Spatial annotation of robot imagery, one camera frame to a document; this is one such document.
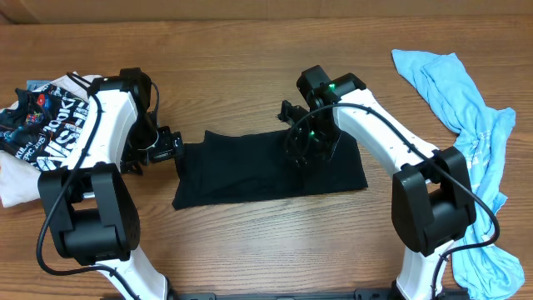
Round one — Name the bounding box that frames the white folded shirt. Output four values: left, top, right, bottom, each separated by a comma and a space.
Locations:
1, 75, 87, 208

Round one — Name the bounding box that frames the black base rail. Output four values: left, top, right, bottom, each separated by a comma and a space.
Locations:
166, 285, 471, 300

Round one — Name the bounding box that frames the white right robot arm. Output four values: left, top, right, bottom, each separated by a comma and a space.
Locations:
278, 65, 476, 299

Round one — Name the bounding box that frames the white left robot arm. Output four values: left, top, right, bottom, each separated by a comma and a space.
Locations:
36, 67, 185, 299

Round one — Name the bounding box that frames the black printed folded shirt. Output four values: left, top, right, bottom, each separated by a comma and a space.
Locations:
1, 84, 89, 171

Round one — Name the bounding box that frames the black t-shirt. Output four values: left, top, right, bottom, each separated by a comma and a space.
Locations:
172, 131, 368, 210

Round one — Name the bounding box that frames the light blue t-shirt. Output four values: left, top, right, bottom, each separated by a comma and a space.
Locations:
391, 49, 526, 299

